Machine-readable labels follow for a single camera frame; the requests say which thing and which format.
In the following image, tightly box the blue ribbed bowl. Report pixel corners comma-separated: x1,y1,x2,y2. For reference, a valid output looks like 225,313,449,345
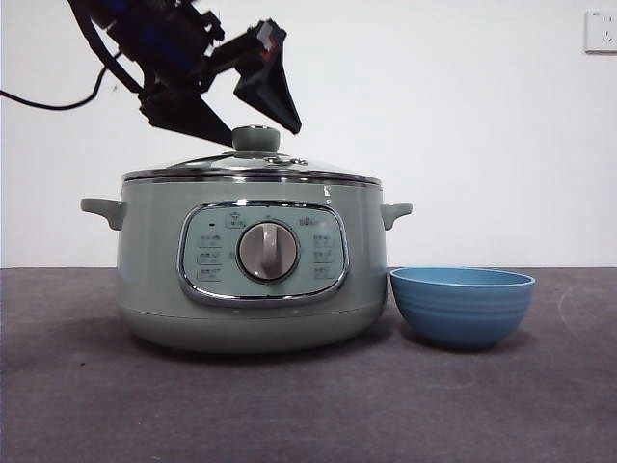
389,266,537,352

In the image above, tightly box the glass lid with green knob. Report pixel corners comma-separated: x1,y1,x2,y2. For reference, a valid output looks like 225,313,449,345
122,123,383,187

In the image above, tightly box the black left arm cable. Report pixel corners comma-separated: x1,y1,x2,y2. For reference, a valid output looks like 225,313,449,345
0,65,110,111

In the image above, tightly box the white wall socket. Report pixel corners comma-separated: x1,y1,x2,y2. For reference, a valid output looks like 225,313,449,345
584,10,617,54

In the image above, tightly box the pale green electric steamer pot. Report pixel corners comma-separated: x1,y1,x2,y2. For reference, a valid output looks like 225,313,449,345
80,176,414,357

